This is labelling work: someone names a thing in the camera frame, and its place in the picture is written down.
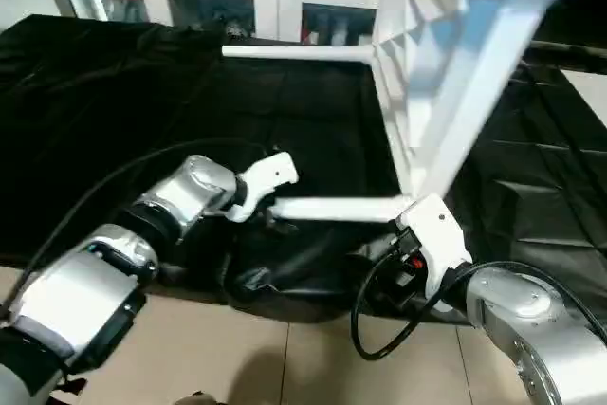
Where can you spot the white plastic table leg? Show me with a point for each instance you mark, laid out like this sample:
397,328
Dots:
332,209
294,52

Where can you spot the white plastic table top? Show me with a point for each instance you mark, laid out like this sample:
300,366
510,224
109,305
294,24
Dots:
446,73

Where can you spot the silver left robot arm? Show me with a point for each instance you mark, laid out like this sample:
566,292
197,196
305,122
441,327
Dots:
104,272

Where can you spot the black work mat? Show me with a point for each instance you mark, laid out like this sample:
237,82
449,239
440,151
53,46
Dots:
114,92

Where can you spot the white low cabinet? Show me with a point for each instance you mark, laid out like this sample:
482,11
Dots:
237,2

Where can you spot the white flat board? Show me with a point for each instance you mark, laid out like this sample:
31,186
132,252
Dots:
590,97

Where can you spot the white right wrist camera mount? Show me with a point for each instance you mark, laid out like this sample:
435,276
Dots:
436,234

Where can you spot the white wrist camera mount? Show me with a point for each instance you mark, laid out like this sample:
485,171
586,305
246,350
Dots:
436,234
266,177

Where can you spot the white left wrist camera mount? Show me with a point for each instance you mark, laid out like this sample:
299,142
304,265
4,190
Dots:
266,177

